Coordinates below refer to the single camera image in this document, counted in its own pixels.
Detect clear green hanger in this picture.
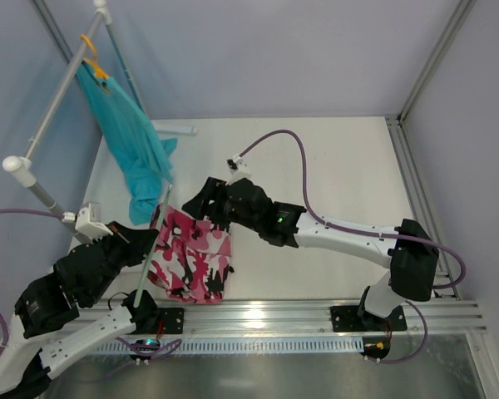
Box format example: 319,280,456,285
133,179,175,308

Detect pink camouflage trousers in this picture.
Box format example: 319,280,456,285
148,206,234,303

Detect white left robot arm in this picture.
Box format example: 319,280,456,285
0,221,158,398

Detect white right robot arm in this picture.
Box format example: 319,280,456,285
182,177,439,331

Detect orange plastic hanger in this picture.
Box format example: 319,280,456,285
80,34,110,81

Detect turquoise t-shirt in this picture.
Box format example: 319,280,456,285
77,62,177,225

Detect white clothes rack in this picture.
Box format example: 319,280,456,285
2,0,199,250

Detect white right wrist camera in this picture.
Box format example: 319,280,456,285
226,155,252,185

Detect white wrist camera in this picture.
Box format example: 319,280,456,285
226,155,252,185
60,202,112,242

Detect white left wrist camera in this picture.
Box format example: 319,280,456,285
60,202,112,242

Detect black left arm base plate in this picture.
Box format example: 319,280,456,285
149,307,185,336

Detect aluminium frame rail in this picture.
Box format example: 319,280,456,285
32,299,487,340

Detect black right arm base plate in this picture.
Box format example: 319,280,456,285
329,305,408,333

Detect grey slotted cable duct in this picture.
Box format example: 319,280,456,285
91,336,365,357

